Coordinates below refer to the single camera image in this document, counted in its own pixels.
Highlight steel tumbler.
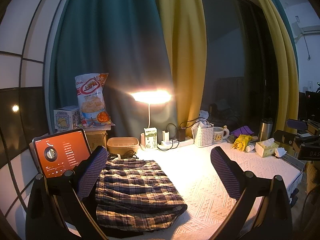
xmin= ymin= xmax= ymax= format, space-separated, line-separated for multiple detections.
xmin=258 ymin=117 xmax=273 ymax=142

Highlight white plastic basket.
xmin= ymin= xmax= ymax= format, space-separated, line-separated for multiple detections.
xmin=194 ymin=126 xmax=215 ymax=147

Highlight beige lunch container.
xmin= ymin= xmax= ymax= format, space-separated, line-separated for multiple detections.
xmin=107 ymin=137 xmax=140 ymax=155

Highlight bunched yellow curtain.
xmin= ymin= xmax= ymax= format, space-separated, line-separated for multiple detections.
xmin=244 ymin=0 xmax=299 ymax=140

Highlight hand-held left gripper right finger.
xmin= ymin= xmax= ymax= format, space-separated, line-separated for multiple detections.
xmin=210 ymin=146 xmax=293 ymax=240

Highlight silver phone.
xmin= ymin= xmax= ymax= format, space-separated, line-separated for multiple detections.
xmin=281 ymin=154 xmax=305 ymax=172

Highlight black monitor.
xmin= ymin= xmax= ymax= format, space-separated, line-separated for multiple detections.
xmin=299 ymin=90 xmax=320 ymax=120

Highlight white textured tablecloth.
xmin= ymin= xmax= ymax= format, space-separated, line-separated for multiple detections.
xmin=100 ymin=144 xmax=304 ymax=235

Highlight white air conditioner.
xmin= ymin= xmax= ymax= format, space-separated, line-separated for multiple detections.
xmin=291 ymin=16 xmax=320 ymax=37

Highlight purple cloth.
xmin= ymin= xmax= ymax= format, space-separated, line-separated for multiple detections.
xmin=230 ymin=126 xmax=254 ymax=137

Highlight wide teal curtain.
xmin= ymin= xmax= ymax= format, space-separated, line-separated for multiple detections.
xmin=49 ymin=0 xmax=179 ymax=140

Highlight coiled black cable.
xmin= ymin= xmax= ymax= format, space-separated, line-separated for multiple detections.
xmin=107 ymin=150 xmax=139 ymax=161

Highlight yellow printed packet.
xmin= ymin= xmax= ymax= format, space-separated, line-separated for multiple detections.
xmin=232 ymin=134 xmax=252 ymax=152

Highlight cardboard box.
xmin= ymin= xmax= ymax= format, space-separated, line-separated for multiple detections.
xmin=84 ymin=127 xmax=110 ymax=152

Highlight white bear mug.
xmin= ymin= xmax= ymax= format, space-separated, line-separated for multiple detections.
xmin=213 ymin=127 xmax=230 ymax=143

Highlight small cartoon box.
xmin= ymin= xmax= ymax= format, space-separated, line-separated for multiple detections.
xmin=54 ymin=106 xmax=82 ymax=132

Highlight white power strip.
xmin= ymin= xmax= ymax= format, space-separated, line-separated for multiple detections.
xmin=160 ymin=137 xmax=194 ymax=148

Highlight snack chips bag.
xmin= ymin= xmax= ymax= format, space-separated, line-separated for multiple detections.
xmin=74 ymin=73 xmax=112 ymax=125

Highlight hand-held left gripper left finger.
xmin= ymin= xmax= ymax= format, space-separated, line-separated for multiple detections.
xmin=25 ymin=145 xmax=108 ymax=240

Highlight plaid pants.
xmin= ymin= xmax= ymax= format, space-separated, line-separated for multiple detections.
xmin=95 ymin=158 xmax=188 ymax=230

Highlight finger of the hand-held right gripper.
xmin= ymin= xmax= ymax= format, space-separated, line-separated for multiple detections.
xmin=273 ymin=129 xmax=304 ymax=145
xmin=286 ymin=119 xmax=320 ymax=130

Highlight white desk lamp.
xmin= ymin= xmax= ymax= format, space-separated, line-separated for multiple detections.
xmin=130 ymin=90 xmax=173 ymax=151

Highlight wide yellow curtain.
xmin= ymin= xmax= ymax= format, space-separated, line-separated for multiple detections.
xmin=152 ymin=0 xmax=208 ymax=135

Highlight milk carton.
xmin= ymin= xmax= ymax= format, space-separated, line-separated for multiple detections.
xmin=143 ymin=127 xmax=158 ymax=150

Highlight dark glass window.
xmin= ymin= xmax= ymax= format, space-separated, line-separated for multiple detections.
xmin=197 ymin=0 xmax=278 ymax=135

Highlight tissue box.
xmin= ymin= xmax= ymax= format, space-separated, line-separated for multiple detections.
xmin=255 ymin=138 xmax=279 ymax=158

